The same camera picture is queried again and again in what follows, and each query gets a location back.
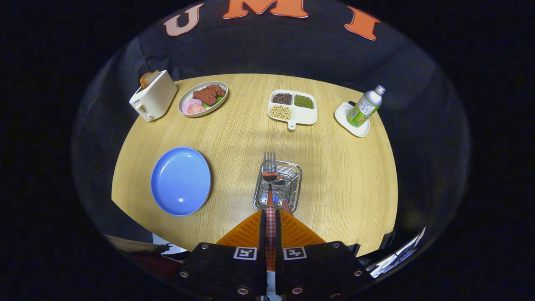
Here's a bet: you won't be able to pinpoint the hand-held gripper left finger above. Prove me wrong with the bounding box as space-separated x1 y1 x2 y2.
178 209 268 298

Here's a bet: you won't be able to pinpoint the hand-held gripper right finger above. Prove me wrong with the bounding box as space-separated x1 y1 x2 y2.
275 209 372 298

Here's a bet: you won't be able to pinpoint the fork with red checked handle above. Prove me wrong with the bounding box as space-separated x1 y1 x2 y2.
262 151 278 270

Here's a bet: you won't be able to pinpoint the spoon with red checked handle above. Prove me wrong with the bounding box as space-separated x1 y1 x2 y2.
271 175 294 216

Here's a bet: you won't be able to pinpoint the white glossy panel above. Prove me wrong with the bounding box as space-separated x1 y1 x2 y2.
368 227 427 278

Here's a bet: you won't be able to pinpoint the blue plate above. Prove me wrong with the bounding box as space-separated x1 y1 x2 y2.
150 147 212 217

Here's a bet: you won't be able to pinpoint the white divided dish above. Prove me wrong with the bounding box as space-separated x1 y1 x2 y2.
267 89 318 130

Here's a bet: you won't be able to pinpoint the white square coaster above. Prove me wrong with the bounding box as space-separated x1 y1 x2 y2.
334 102 371 138

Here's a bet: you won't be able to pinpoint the yellow soybeans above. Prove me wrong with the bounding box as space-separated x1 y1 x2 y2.
270 105 292 121

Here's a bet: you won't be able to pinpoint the beige oval plate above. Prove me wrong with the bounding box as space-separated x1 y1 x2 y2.
178 81 229 117

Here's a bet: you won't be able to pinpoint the pink ham slices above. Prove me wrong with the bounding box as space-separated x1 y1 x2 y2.
181 99 206 115

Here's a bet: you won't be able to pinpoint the silver bottle with green label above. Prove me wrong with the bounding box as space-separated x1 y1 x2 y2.
346 85 386 128

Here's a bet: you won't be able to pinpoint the green lettuce leaf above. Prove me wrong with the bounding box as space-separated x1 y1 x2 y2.
202 88 227 108

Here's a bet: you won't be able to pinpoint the brown meat piece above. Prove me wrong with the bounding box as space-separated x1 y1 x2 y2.
192 84 227 106

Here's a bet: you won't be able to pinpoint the white toaster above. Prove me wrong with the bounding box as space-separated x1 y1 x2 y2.
129 70 178 122

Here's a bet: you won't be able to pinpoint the black backdrop cloth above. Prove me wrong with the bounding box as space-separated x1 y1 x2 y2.
71 0 471 251

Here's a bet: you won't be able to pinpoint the metal wire cutlery holder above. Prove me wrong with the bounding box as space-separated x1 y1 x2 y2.
253 161 303 214

